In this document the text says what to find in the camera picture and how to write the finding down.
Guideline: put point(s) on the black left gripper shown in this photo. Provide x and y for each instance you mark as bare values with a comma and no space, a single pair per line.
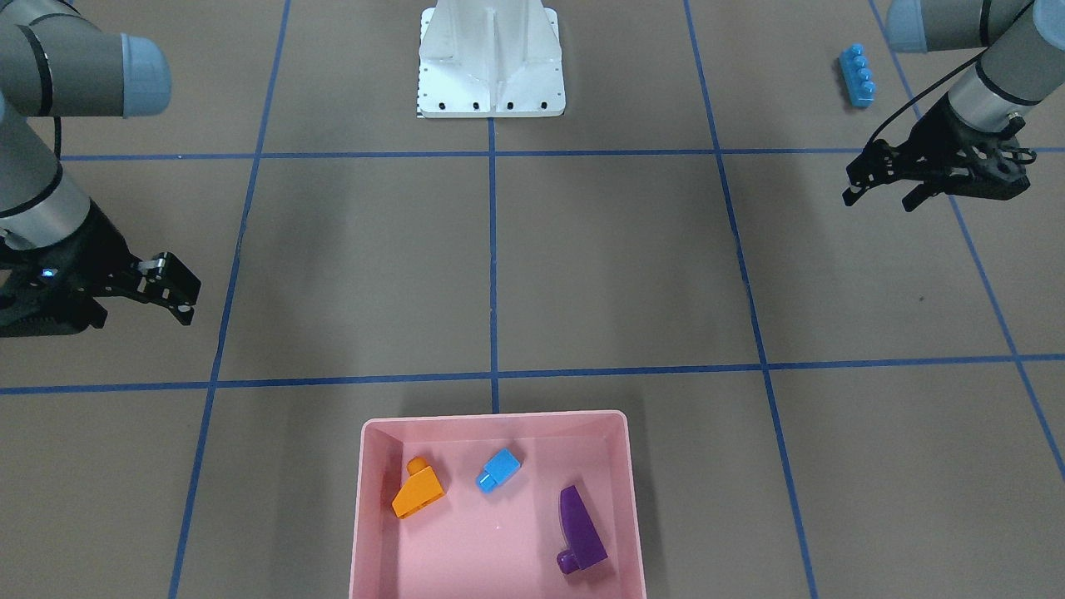
938,133

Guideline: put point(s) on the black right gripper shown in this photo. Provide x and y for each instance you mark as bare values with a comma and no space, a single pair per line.
93,248

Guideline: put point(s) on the long blue toy block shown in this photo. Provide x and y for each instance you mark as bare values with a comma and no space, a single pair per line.
856,75

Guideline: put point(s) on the orange toy block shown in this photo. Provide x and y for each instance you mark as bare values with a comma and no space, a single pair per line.
421,488

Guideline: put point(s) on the small blue toy block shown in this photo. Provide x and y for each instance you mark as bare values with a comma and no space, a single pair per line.
497,470

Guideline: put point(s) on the purple toy block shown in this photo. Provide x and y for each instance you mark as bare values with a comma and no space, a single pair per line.
584,546

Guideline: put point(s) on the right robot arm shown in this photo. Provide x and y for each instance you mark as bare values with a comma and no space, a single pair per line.
57,64

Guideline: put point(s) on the pink plastic box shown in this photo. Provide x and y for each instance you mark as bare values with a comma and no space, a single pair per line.
504,544

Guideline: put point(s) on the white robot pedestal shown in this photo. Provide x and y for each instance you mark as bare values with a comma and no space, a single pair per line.
490,59

